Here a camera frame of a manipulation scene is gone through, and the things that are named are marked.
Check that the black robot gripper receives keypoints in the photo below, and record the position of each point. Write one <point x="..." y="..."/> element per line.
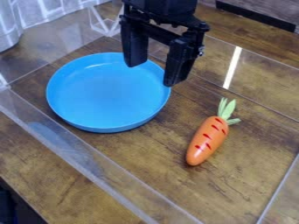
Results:
<point x="140" y="25"/>

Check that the orange toy carrot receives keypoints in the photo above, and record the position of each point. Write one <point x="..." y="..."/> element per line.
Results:
<point x="212" y="133"/>

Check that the blue round tray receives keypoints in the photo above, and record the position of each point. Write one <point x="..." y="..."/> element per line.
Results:
<point x="102" y="96"/>

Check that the black bar at back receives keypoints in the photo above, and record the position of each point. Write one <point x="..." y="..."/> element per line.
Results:
<point x="278" y="23"/>

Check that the white grey checked curtain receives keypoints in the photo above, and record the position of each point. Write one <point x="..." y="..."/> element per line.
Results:
<point x="22" y="14"/>

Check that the clear acrylic enclosure wall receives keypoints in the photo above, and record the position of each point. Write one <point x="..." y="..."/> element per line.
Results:
<point x="129" y="178"/>

